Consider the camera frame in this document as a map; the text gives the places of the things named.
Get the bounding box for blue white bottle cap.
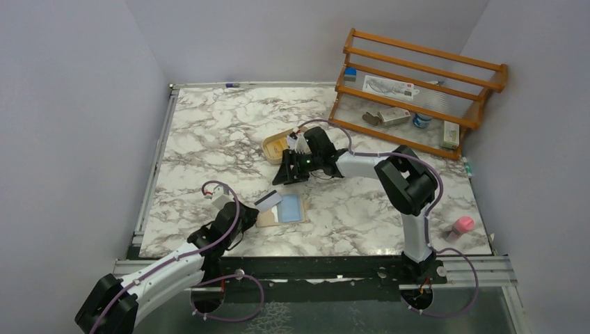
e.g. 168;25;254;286
412;113;433;129

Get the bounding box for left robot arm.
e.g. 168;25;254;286
74;201;260;333

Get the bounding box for beige oval tray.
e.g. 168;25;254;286
261;127;307;165

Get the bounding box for brown small object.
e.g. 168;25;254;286
362;112;381;126

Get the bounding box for white card with black stripe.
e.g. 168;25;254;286
254;190;282;213

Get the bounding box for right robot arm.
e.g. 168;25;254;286
272;127;439;283

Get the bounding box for grey box with red label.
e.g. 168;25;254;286
377;107;410;126

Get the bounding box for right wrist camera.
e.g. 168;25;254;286
286;132;310;154

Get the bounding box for green white tube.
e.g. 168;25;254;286
461;157;472;179

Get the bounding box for clear packet with red label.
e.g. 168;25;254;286
362;75;420;102

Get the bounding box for wooden shelf rack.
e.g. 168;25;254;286
328;28;508;160

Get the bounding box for green white small box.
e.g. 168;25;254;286
440;121;460;150

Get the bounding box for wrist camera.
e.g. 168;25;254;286
205;188;233;210
286;132;310;154

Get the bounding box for pink object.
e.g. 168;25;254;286
444;216;475;243

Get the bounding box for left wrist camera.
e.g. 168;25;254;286
205;188;233;210

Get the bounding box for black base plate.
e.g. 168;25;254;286
182;254;447;306

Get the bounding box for blue white small box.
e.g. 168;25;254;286
343;67;357;82

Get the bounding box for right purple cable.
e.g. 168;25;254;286
297;118;480;320

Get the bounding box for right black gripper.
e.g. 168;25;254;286
272;149;322;186

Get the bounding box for orange card in tray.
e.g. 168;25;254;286
266;139;289;159

